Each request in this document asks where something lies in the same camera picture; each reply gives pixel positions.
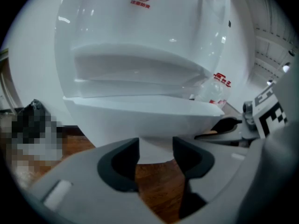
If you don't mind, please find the white cabinet with door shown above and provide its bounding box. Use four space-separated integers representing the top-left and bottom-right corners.
55 0 255 165

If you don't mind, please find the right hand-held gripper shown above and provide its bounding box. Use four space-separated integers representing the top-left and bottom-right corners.
194 84 288 147

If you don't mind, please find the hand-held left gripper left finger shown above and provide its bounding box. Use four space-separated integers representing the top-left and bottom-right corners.
28 138 164 224

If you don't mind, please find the clear water jug red cap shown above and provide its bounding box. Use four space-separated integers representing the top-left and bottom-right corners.
195 72 232 109

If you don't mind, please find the grey trash bin black bag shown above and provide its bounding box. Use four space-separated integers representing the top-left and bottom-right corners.
10 98 65 165

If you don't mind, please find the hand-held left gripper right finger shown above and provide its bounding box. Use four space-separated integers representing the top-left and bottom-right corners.
172 125 299 224

